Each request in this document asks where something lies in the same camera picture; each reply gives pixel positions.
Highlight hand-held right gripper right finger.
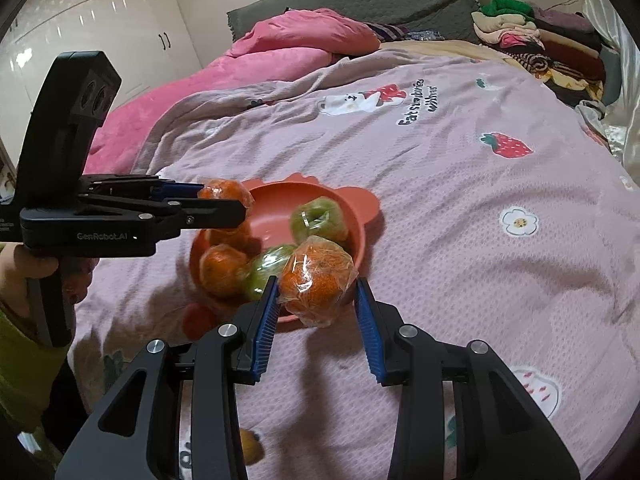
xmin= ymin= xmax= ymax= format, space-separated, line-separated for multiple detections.
xmin=354 ymin=276 xmax=581 ymax=480

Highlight cream satin curtain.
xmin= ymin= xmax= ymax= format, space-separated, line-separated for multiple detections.
xmin=575 ymin=0 xmax=640 ymax=181

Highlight white wardrobe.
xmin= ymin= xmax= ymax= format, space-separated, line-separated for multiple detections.
xmin=0 ymin=0 xmax=251 ymax=161

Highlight large orange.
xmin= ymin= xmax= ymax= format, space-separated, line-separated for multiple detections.
xmin=277 ymin=235 xmax=361 ymax=328

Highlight light grey cloth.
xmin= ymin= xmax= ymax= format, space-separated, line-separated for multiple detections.
xmin=575 ymin=100 xmax=621 ymax=151

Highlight person's left hand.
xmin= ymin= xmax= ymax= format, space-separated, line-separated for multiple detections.
xmin=0 ymin=242 xmax=98 ymax=321

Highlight dark patterned cloth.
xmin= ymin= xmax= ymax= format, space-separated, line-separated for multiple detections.
xmin=370 ymin=24 xmax=446 ymax=43

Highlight grey headboard cover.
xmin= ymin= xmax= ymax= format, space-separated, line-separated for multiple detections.
xmin=226 ymin=0 xmax=482 ymax=43

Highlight stack of folded clothes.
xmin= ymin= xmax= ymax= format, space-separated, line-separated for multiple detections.
xmin=472 ymin=0 xmax=608 ymax=106

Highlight small yellow round fruit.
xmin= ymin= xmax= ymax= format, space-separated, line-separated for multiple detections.
xmin=239 ymin=429 xmax=264 ymax=466

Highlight orange plastic plate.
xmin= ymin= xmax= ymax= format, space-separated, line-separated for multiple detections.
xmin=189 ymin=172 xmax=383 ymax=333

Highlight small green fruit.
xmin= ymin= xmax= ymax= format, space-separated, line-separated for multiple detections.
xmin=290 ymin=197 xmax=349 ymax=246

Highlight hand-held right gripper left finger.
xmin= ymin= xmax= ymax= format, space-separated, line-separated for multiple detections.
xmin=55 ymin=275 xmax=281 ymax=480

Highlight small orange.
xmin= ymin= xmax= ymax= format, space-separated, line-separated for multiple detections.
xmin=197 ymin=179 xmax=256 ymax=211

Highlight pink quilt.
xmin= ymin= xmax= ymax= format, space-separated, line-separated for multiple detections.
xmin=82 ymin=8 xmax=381 ymax=173

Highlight red tomato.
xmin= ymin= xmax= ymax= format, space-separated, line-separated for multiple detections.
xmin=181 ymin=302 xmax=218 ymax=341

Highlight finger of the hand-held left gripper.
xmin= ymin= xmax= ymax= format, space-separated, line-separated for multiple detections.
xmin=87 ymin=195 xmax=248 ymax=241
xmin=82 ymin=174 xmax=203 ymax=200

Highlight large green fruit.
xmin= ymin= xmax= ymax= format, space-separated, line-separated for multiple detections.
xmin=241 ymin=244 xmax=300 ymax=302

